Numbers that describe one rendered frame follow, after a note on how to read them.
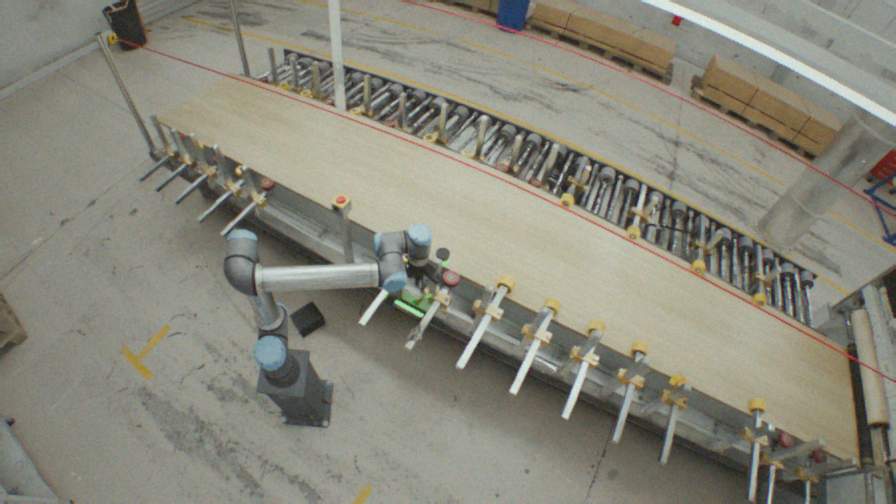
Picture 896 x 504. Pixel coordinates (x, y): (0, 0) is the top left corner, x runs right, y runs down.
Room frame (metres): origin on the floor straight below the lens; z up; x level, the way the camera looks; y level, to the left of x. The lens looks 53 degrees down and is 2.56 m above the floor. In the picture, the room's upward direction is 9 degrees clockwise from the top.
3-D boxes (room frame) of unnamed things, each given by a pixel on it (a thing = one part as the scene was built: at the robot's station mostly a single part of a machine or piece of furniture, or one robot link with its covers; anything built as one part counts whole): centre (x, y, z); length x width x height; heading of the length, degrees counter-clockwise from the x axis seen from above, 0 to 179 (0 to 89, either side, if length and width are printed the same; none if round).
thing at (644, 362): (0.67, -0.90, 0.92); 0.04 x 0.04 x 0.48; 69
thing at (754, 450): (0.33, -1.62, 0.95); 0.50 x 0.04 x 0.04; 159
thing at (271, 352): (0.56, 0.74, 0.79); 0.17 x 0.15 x 0.18; 20
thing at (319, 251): (1.04, 0.09, 0.67); 5.11 x 0.08 x 0.10; 69
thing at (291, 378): (0.55, 0.73, 0.65); 0.19 x 0.19 x 0.10
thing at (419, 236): (0.96, 0.11, 1.32); 0.10 x 0.09 x 0.12; 110
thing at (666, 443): (0.44, -1.13, 0.95); 0.37 x 0.03 x 0.03; 159
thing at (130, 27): (5.19, 5.85, 0.36); 0.59 x 0.58 x 0.73; 69
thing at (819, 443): (0.32, -1.84, 0.93); 0.04 x 0.04 x 0.48; 69
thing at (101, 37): (1.95, 2.42, 1.20); 0.15 x 0.12 x 1.00; 69
